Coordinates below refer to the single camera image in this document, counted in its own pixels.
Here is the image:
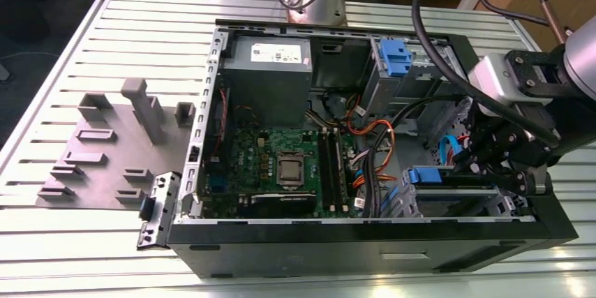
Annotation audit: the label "black graphics card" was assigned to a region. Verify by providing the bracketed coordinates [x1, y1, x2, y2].
[242, 191, 320, 217]

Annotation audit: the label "grey power supply unit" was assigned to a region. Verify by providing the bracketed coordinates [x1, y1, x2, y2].
[218, 36, 314, 130]

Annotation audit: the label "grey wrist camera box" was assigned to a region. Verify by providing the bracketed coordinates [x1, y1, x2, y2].
[468, 54, 560, 105]

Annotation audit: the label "black RAM slot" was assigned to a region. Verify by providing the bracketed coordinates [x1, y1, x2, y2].
[331, 128, 351, 208]
[318, 127, 338, 208]

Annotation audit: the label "green motherboard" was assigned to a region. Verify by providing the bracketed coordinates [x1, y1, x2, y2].
[198, 126, 370, 221]

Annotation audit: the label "grey parts rack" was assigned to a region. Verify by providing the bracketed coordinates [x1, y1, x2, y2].
[36, 77, 196, 211]

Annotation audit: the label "red fan wire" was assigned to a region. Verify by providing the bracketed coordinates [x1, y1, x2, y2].
[219, 85, 231, 130]

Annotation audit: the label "blue drive carrier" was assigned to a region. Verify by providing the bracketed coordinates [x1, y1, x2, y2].
[379, 36, 414, 77]

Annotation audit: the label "metal disk bay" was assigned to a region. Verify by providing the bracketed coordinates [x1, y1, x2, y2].
[403, 163, 530, 217]

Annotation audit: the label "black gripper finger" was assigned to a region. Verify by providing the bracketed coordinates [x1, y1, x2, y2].
[454, 121, 526, 175]
[483, 167, 548, 197]

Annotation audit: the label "black yellow power wires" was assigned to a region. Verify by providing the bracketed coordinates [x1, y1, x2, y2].
[304, 107, 348, 130]

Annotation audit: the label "metal drive cage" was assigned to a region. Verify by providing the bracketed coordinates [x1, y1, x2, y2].
[363, 36, 470, 117]

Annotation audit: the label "CPU socket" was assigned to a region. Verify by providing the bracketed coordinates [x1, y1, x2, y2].
[274, 150, 307, 189]

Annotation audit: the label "black wire bundle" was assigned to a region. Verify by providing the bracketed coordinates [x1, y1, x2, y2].
[360, 149, 398, 217]

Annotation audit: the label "blue wire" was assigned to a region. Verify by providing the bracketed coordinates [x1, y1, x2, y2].
[438, 132, 467, 170]

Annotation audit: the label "silver CPU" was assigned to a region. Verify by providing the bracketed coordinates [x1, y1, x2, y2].
[279, 158, 302, 180]

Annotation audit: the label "metal expansion slot bracket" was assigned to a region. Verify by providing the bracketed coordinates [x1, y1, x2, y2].
[136, 171, 183, 251]

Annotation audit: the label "black PC case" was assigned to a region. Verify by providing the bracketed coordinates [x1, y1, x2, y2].
[166, 17, 579, 280]

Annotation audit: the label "hard disk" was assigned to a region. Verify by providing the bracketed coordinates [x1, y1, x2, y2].
[406, 167, 499, 208]

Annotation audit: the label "orange wires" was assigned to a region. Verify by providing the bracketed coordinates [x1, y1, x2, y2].
[348, 119, 398, 187]

